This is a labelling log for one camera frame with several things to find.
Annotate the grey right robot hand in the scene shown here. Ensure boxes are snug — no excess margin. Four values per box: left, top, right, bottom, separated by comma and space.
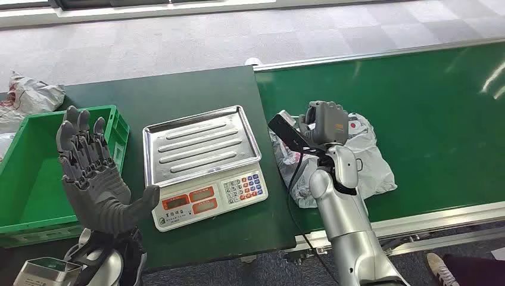
298, 100, 350, 147

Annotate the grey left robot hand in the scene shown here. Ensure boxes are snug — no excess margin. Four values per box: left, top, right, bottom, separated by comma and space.
55, 105, 161, 237

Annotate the grey plastic mailer package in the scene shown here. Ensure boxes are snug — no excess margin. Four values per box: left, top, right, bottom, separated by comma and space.
269, 112, 398, 209

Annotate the green conveyor belt machine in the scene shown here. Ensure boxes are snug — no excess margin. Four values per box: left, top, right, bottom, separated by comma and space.
252, 37, 505, 262

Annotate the green plastic crate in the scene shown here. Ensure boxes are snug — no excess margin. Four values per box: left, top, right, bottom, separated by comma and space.
0, 104, 130, 248

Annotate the white plastic bag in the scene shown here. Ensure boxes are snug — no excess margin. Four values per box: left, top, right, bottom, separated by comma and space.
0, 133, 17, 163

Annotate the steel scale tray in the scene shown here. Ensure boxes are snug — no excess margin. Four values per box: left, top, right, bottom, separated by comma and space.
142, 105, 263, 188

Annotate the grey bag with red print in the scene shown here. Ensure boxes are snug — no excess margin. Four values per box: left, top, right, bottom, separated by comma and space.
0, 94, 27, 135

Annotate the crumpled grey mailer bag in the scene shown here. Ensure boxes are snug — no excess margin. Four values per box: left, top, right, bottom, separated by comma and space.
7, 70, 67, 115

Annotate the person's shoe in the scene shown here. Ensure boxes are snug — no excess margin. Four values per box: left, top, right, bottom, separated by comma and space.
425, 252, 460, 286

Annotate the person's leg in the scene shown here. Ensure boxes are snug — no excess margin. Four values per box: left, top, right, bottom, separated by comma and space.
441, 253, 505, 286

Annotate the black camera cable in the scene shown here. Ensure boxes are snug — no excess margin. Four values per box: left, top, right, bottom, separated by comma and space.
286, 150, 340, 286

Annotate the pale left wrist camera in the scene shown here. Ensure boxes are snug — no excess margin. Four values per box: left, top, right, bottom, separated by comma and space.
13, 257, 83, 286

